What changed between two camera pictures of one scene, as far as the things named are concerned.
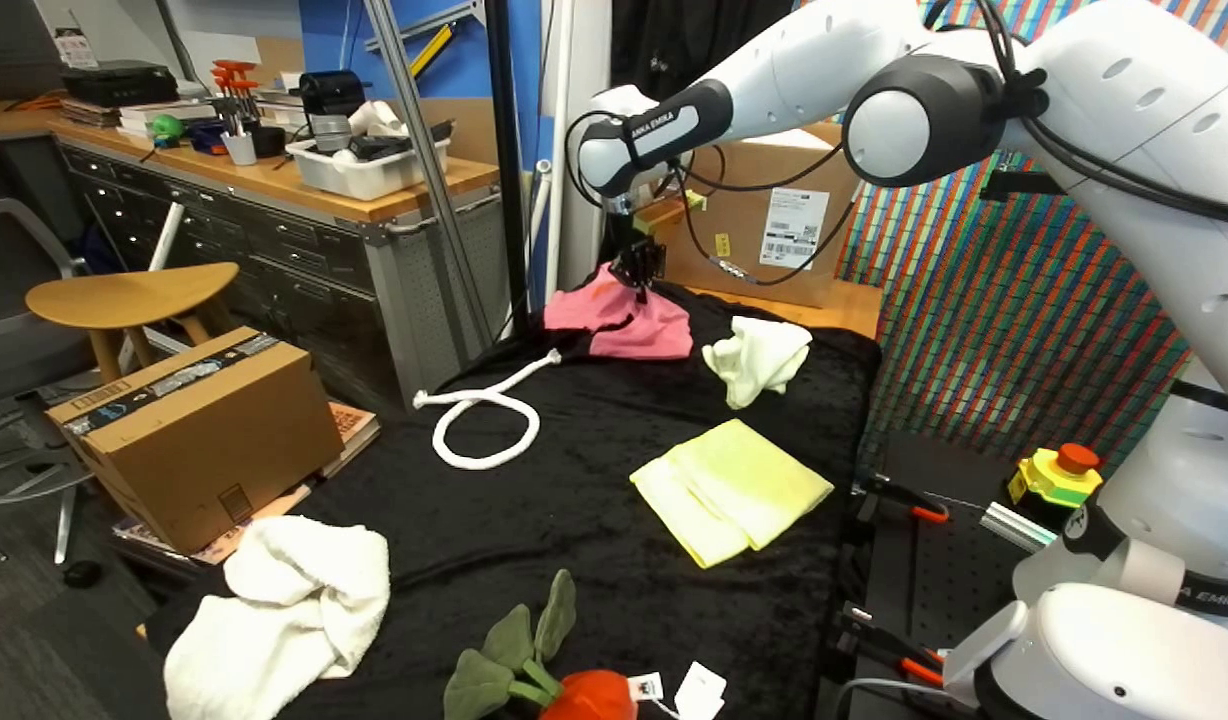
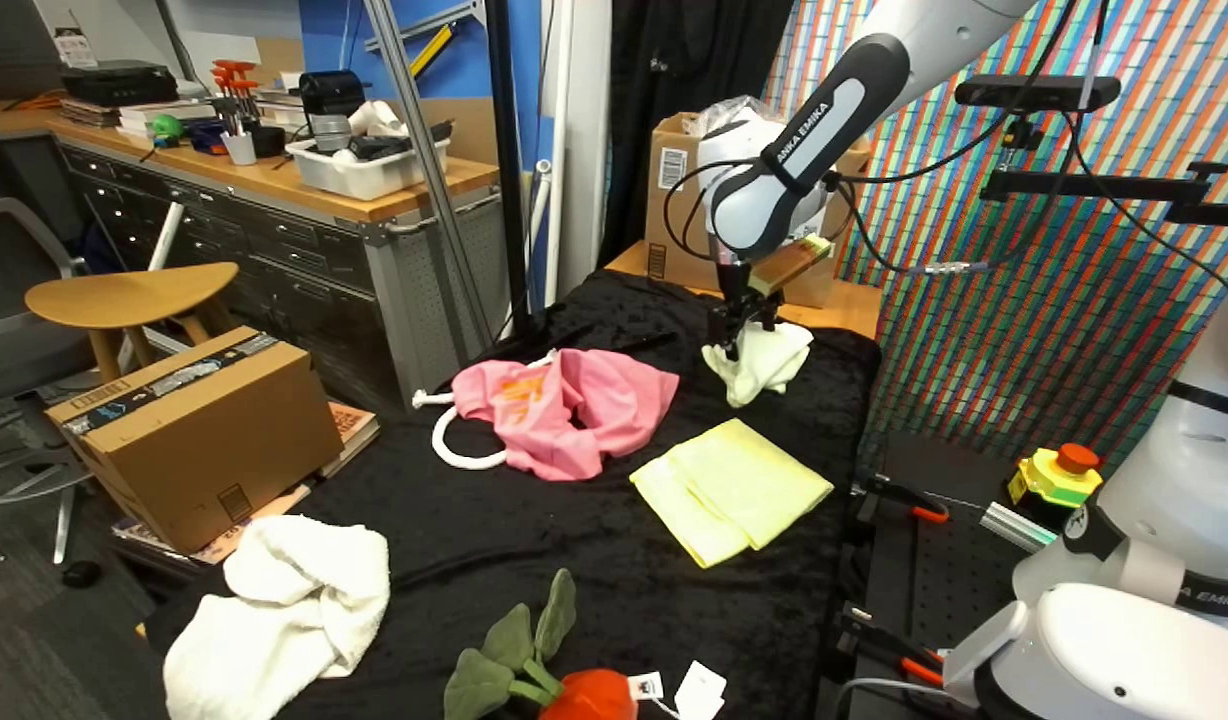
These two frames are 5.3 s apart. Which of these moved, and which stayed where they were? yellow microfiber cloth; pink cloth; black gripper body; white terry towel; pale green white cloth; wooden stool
Moved: pink cloth; black gripper body
Stayed: white terry towel; yellow microfiber cloth; pale green white cloth; wooden stool
